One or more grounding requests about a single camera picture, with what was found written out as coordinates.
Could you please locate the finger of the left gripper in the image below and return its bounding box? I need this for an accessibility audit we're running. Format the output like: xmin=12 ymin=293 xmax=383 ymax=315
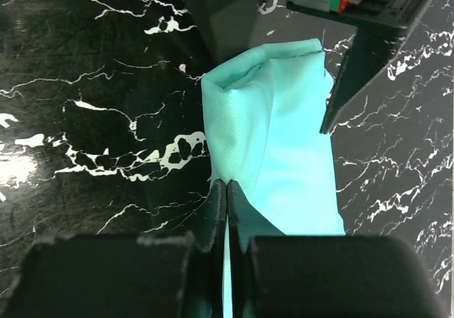
xmin=320 ymin=23 xmax=417 ymax=134
xmin=184 ymin=0 xmax=262 ymax=64

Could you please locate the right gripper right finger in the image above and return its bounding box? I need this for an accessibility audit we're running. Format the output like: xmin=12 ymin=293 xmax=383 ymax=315
xmin=227 ymin=180 xmax=257 ymax=317

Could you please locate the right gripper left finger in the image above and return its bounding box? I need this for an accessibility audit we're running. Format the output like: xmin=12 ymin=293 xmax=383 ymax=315
xmin=187 ymin=180 xmax=226 ymax=317

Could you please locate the turquoise t shirt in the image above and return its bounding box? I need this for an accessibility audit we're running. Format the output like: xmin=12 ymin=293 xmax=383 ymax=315
xmin=200 ymin=38 xmax=347 ymax=318

